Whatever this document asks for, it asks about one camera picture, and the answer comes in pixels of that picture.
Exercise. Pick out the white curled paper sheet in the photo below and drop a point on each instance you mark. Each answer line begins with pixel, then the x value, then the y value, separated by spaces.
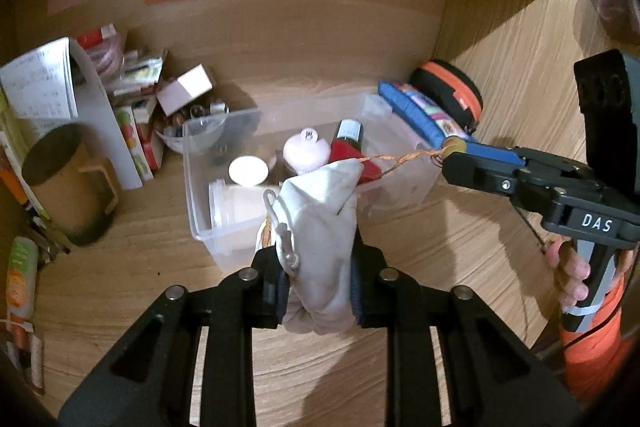
pixel 45 82

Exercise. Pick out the brown mug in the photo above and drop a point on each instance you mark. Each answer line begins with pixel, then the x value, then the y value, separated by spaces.
pixel 65 192

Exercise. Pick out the glass bowl of trinkets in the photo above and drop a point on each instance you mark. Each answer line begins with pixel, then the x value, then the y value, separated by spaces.
pixel 192 132

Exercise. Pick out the white plastic jar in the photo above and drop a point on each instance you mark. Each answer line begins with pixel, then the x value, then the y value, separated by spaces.
pixel 240 214

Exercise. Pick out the red carton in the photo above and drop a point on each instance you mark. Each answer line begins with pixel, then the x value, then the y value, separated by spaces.
pixel 152 142

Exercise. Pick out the small white box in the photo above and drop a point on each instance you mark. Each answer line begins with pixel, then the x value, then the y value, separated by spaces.
pixel 185 89

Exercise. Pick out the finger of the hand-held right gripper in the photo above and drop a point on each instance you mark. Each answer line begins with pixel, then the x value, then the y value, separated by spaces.
pixel 500 154
pixel 480 177

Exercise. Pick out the blue patchwork pouch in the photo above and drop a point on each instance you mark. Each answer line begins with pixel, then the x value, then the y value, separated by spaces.
pixel 415 112

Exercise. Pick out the pale pink round bottle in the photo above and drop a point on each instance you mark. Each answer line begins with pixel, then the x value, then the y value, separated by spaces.
pixel 305 154

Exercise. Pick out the stack of booklets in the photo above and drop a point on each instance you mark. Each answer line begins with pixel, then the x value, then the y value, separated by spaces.
pixel 140 72

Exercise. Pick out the wooden desk hutch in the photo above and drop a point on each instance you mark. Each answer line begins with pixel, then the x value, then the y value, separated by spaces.
pixel 350 22

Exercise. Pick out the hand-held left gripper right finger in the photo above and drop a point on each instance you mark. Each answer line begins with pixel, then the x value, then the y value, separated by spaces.
pixel 357 297

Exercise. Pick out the pale pink round jar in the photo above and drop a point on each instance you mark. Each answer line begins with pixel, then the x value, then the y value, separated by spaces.
pixel 247 170

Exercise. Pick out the red and white packet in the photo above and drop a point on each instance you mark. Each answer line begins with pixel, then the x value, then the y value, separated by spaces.
pixel 97 36

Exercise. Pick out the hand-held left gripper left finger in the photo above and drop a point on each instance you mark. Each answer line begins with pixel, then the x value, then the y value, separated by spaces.
pixel 270 292

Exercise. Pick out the wooden desktop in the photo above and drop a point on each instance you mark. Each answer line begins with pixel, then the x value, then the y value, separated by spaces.
pixel 150 297

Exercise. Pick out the fruit printed carton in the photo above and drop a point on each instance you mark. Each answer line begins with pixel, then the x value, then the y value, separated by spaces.
pixel 132 142

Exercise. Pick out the clear plastic storage box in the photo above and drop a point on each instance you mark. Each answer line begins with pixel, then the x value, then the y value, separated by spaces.
pixel 220 147

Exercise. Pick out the person's right hand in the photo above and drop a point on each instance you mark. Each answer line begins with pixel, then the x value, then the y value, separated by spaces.
pixel 570 274

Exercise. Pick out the pink plastic bag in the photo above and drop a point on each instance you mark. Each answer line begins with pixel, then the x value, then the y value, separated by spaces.
pixel 107 54

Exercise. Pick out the black and orange case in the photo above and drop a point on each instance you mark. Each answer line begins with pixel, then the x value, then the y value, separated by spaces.
pixel 450 77

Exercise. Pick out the dark green bottle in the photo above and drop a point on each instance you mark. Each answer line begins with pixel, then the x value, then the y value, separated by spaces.
pixel 348 132

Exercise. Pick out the person's right forearm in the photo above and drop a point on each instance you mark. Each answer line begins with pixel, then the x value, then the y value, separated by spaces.
pixel 595 357

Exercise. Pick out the orange and green tube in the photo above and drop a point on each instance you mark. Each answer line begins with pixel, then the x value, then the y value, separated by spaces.
pixel 21 282

